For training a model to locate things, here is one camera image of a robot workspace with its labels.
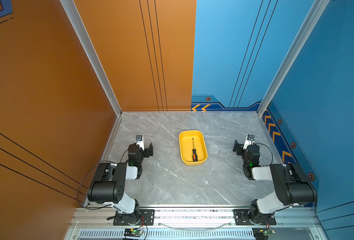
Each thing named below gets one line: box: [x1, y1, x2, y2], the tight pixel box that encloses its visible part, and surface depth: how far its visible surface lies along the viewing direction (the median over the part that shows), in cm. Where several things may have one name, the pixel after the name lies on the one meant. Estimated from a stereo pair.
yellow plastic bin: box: [179, 130, 208, 166], surface depth 99 cm
